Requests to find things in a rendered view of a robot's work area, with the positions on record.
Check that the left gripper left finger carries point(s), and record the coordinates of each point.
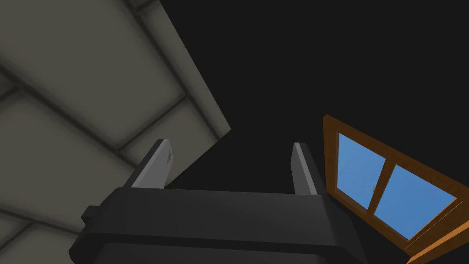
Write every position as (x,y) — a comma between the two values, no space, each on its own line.
(154,170)

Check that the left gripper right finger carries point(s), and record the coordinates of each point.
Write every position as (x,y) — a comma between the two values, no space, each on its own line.
(305,172)

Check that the brown wooden framed window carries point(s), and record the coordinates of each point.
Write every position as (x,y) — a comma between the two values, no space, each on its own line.
(392,190)

